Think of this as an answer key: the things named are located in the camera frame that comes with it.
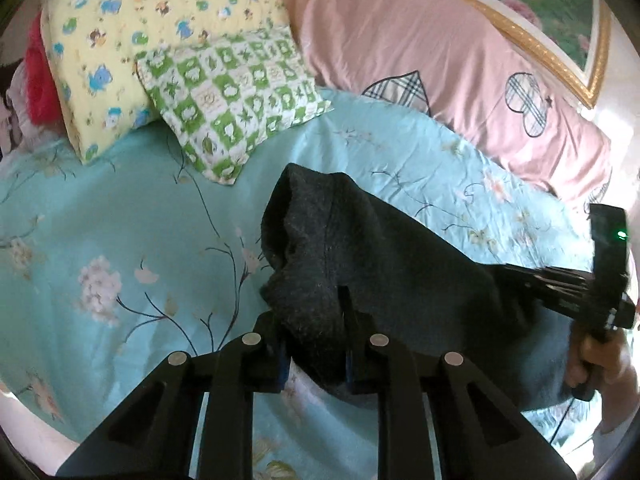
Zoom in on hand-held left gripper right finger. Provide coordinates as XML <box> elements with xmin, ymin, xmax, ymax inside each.
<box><xmin>338</xmin><ymin>286</ymin><xmax>576</xmax><ymax>480</ymax></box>

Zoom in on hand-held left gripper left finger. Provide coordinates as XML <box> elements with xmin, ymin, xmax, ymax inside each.
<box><xmin>56</xmin><ymin>311</ymin><xmax>290</xmax><ymax>480</ymax></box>

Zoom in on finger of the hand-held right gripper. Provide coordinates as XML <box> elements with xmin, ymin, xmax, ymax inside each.
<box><xmin>488</xmin><ymin>264</ymin><xmax>591</xmax><ymax>311</ymax></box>

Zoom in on dark grey pants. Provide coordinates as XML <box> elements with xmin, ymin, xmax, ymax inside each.
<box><xmin>258</xmin><ymin>163</ymin><xmax>577</xmax><ymax>413</ymax></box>

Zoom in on person's right hand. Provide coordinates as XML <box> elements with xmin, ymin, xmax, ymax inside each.
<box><xmin>565</xmin><ymin>320</ymin><xmax>640</xmax><ymax>396</ymax></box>

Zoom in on light blue floral bedsheet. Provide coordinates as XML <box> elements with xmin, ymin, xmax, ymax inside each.
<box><xmin>0</xmin><ymin>87</ymin><xmax>613</xmax><ymax>480</ymax></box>

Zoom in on pink quilt with plaid hearts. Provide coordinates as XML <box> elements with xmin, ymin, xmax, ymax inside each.
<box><xmin>260</xmin><ymin>0</ymin><xmax>614</xmax><ymax>213</ymax></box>

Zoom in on gold framed floral picture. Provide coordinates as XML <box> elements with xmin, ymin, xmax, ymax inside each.
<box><xmin>395</xmin><ymin>0</ymin><xmax>613</xmax><ymax>110</ymax></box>

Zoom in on green checkered pillow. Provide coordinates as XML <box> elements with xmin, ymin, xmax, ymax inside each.
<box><xmin>136</xmin><ymin>27</ymin><xmax>335</xmax><ymax>186</ymax></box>

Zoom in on yellow cartoon print pillow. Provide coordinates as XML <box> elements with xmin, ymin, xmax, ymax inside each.
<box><xmin>40</xmin><ymin>0</ymin><xmax>292</xmax><ymax>165</ymax></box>

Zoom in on red fluffy cloth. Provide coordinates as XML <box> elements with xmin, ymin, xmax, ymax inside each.
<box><xmin>22</xmin><ymin>12</ymin><xmax>68</xmax><ymax>136</ymax></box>

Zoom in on black cable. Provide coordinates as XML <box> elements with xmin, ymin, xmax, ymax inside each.
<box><xmin>549</xmin><ymin>396</ymin><xmax>576</xmax><ymax>446</ymax></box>

